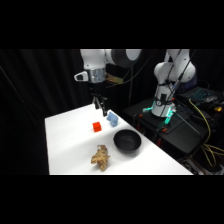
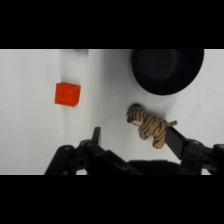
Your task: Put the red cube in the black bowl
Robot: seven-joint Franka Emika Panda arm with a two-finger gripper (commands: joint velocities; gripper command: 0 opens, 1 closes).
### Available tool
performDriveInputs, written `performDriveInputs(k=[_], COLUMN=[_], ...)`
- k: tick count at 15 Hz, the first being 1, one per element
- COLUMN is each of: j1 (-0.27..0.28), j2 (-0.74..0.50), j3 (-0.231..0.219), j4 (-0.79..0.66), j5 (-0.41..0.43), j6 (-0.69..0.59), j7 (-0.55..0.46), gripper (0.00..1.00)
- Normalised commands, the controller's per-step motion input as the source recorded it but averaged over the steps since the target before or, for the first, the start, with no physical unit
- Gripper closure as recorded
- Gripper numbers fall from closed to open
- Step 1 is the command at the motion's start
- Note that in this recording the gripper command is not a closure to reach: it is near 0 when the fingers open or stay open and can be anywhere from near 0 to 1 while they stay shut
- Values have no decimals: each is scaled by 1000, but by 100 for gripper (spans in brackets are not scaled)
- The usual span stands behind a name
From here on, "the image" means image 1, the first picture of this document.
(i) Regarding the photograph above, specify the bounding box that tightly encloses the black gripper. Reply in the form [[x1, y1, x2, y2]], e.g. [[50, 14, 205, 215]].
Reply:
[[88, 81, 109, 118]]

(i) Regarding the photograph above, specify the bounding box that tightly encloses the red cube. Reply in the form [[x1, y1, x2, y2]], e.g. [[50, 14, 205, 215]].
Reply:
[[92, 121, 103, 133]]

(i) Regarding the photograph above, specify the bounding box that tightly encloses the black bowl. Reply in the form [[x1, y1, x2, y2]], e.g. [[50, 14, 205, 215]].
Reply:
[[112, 129, 143, 155]]

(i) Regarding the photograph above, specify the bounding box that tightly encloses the tan plush toy animal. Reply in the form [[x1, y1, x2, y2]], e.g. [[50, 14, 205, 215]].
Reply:
[[90, 144, 112, 173]]

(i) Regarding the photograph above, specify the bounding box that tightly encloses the black curtain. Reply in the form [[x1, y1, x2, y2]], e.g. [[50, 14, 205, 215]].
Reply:
[[0, 49, 224, 176]]

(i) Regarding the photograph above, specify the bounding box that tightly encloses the black robot stand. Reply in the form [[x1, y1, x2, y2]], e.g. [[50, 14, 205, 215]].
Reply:
[[122, 97, 224, 165]]

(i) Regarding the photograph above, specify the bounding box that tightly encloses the black laptop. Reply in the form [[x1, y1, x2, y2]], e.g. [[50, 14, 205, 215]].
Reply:
[[181, 86, 224, 104]]

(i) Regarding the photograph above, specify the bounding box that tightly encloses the brass camera bracket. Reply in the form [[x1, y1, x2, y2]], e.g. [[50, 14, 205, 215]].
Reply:
[[106, 74, 123, 86]]

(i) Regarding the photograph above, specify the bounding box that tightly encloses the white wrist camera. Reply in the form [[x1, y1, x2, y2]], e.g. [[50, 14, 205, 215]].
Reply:
[[73, 70, 90, 83]]

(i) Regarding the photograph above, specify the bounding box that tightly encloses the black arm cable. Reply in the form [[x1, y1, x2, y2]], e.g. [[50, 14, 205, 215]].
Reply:
[[165, 49, 196, 101]]

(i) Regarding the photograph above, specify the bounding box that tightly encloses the yellow cable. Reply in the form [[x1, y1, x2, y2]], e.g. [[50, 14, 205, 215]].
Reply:
[[187, 97, 224, 168]]

